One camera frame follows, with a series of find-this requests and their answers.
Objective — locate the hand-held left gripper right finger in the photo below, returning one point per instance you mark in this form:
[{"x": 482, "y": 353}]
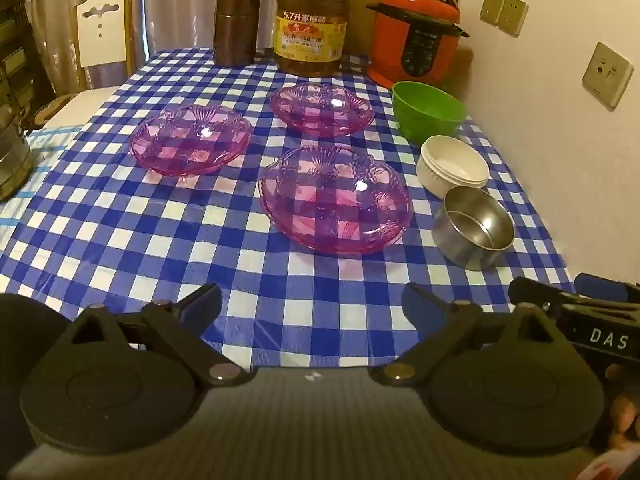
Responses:
[{"x": 424, "y": 307}]

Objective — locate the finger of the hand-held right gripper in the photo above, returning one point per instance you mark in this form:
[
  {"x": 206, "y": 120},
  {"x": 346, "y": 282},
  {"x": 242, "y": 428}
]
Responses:
[
  {"x": 602, "y": 285},
  {"x": 537, "y": 297}
]

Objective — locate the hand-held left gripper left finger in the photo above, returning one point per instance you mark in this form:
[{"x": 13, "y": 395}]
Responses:
[{"x": 202, "y": 305}]

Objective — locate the stainless steel bowl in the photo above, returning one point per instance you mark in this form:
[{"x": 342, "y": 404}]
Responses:
[{"x": 472, "y": 230}]

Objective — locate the pink glass plate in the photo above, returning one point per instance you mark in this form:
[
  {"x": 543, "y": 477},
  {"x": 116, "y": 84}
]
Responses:
[
  {"x": 322, "y": 107},
  {"x": 192, "y": 140},
  {"x": 335, "y": 200}
]

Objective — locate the white ceramic bowl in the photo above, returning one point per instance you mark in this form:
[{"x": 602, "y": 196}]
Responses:
[{"x": 450, "y": 165}]

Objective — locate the green plastic bowl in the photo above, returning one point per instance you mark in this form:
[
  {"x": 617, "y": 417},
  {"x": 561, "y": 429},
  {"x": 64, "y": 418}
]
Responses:
[{"x": 427, "y": 107}]

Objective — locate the person's right hand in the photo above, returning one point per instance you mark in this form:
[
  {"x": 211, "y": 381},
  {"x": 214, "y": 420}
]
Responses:
[{"x": 622, "y": 410}]

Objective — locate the blue white checked tablecloth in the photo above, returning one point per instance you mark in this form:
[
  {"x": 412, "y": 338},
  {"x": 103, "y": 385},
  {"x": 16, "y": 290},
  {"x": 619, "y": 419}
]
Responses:
[{"x": 240, "y": 270}]

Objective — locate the tiered steel food container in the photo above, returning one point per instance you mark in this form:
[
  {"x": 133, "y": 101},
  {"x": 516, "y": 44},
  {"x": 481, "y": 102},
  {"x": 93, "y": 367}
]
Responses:
[{"x": 15, "y": 160}]

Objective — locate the red electric pressure cooker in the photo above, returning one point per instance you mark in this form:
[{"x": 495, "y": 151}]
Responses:
[{"x": 420, "y": 35}]

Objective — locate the brown cylindrical canister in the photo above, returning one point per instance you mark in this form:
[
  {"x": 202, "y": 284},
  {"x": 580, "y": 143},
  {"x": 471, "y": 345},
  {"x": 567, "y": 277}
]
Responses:
[{"x": 237, "y": 27}]

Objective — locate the white wooden chair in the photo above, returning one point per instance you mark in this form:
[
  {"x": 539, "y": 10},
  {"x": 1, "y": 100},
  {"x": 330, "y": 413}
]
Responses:
[{"x": 102, "y": 30}]

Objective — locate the large cooking oil bottle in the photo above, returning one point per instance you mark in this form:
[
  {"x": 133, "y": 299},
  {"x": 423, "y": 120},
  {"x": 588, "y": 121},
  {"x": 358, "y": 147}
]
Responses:
[{"x": 312, "y": 20}]

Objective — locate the beige curtain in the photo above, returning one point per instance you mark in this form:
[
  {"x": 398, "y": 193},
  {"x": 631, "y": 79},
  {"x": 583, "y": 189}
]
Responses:
[{"x": 175, "y": 0}]

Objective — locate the dark folding rack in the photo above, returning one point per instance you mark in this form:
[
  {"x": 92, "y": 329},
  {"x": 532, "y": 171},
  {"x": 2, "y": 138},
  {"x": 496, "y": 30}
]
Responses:
[{"x": 20, "y": 50}]

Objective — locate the gold wall socket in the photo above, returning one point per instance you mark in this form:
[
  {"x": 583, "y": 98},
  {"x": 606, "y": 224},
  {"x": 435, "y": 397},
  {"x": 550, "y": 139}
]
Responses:
[{"x": 607, "y": 75}]

